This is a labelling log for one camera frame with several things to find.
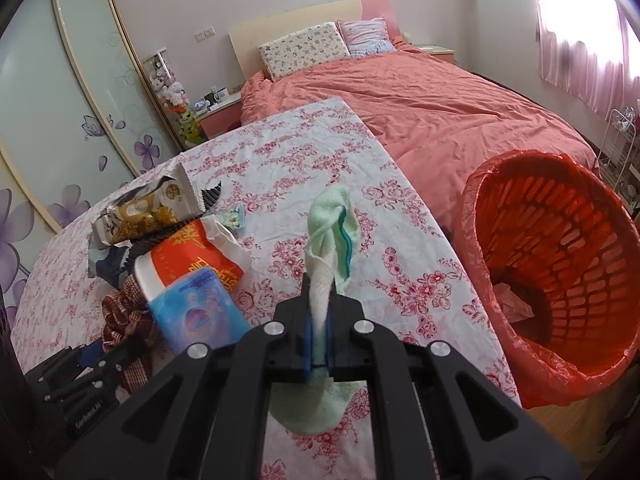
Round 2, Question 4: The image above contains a pink and white nightstand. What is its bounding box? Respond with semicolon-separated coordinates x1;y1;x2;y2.
195;95;244;142

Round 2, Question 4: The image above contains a white wire rack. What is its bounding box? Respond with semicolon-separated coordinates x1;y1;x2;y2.
594;104;640;212

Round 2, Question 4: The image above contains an orange laundry basket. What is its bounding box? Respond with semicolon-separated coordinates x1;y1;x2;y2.
454;149;640;409

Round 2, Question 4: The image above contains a glass wardrobe with purple flowers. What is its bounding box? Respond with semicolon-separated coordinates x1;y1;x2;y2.
0;0;182;311

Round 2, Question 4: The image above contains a clear plush toy display case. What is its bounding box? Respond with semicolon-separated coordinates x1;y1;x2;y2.
141;48;207;150

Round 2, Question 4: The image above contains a dark blue wrapper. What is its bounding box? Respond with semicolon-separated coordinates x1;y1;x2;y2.
88;246;133;292

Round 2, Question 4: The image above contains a light blue floral wrapper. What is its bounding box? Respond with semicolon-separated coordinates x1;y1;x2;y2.
219;205;247;234

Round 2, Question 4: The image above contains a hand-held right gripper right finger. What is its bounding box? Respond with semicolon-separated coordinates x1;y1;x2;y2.
325;292;582;480

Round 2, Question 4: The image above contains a white floral pillow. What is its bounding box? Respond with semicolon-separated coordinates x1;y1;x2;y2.
258;22;352;81

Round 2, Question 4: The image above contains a dark patterned cloth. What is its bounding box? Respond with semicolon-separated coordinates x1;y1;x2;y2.
125;184;224;273

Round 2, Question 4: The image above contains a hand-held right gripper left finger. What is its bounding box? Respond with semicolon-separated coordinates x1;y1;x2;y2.
55;272;321;480

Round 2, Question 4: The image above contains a green frog plush toy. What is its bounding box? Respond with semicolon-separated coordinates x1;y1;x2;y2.
177;109;205;145

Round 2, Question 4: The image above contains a beige and pink headboard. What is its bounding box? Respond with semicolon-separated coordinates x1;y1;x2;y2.
228;0;402;79

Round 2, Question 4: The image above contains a red and white tissue packet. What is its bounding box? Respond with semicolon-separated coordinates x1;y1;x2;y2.
132;215;251;311

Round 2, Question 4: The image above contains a crumpled pink paper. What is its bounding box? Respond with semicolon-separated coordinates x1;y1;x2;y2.
492;282;537;322

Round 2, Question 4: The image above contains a coral duvet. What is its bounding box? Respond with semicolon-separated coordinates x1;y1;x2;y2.
240;41;599;235

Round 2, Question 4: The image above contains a blue tissue pack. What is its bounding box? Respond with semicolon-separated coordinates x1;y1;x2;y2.
147;266;252;354

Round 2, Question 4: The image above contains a white plush toy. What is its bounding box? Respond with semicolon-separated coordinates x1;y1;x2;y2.
157;80;189;109

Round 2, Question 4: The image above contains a pink striped pillow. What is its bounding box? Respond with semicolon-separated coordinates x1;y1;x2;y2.
335;17;397;59

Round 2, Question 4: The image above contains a brown plaid cloth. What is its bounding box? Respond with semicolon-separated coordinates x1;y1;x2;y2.
101;275;167;395

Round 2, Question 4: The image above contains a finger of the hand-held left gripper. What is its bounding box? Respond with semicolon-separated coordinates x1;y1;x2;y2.
50;340;151;386
44;370;132;407

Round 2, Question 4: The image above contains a red slatted waste basket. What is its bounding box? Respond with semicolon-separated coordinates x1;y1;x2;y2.
455;150;640;408

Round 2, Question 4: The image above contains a pink curtain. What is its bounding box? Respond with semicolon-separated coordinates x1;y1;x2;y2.
531;0;640;107

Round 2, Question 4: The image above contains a green and white cloth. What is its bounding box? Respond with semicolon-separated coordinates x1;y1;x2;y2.
267;184;371;436

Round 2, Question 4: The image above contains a silver and yellow snack wrapper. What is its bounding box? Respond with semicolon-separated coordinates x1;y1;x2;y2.
89;165;193;252

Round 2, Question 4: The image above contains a pale bedside table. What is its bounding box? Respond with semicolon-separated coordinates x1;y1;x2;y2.
412;42;456;64

